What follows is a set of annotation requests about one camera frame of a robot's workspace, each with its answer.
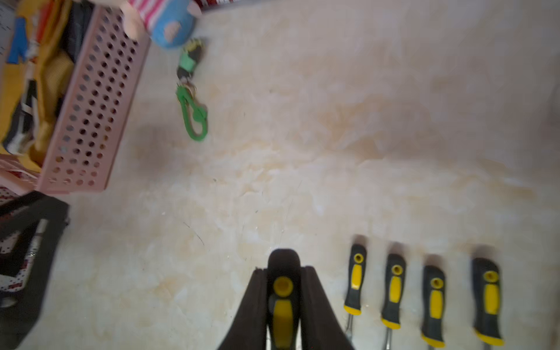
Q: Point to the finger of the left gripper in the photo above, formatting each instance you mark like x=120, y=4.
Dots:
x=31, y=228

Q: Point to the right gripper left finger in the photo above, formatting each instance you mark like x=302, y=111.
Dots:
x=248, y=329

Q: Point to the pink perforated plastic basket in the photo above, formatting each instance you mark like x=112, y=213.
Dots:
x=93, y=116

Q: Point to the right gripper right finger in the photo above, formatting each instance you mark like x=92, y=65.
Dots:
x=320, y=328

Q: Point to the grey folded cloth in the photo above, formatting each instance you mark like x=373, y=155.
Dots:
x=69, y=47

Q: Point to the yellow black file tool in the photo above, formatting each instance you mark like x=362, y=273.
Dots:
x=352, y=303
x=487, y=294
x=434, y=302
x=283, y=298
x=394, y=285

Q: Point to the cartoon boy plush doll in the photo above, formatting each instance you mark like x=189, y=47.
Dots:
x=168, y=23

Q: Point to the green keychain toy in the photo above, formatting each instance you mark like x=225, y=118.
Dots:
x=194, y=114

